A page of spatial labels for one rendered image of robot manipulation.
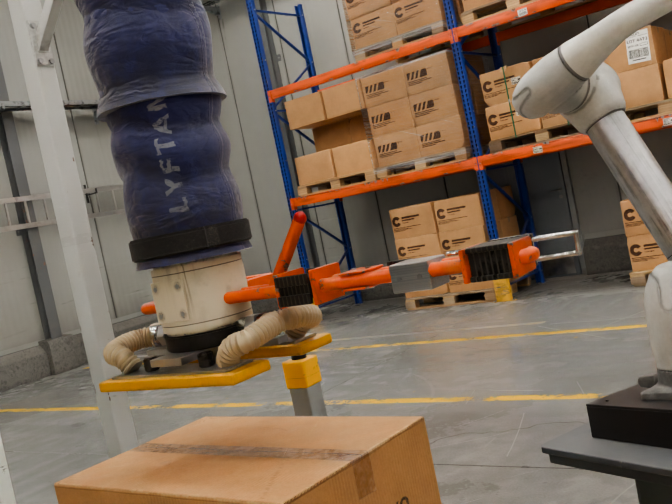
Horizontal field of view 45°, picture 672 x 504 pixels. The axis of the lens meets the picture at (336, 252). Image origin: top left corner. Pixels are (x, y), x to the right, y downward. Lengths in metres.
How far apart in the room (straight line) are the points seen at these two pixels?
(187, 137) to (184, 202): 0.11
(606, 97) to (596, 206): 7.97
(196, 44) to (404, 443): 0.79
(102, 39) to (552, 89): 1.01
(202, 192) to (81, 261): 3.02
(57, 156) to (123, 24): 3.02
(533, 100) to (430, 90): 7.31
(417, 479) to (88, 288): 3.16
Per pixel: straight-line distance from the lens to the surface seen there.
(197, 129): 1.47
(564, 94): 1.98
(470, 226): 9.22
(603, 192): 9.99
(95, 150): 12.27
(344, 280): 1.30
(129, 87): 1.47
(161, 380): 1.46
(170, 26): 1.48
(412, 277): 1.24
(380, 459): 1.42
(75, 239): 4.44
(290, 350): 1.50
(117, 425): 4.52
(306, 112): 10.30
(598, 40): 1.92
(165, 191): 1.45
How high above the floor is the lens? 1.35
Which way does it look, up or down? 3 degrees down
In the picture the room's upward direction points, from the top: 12 degrees counter-clockwise
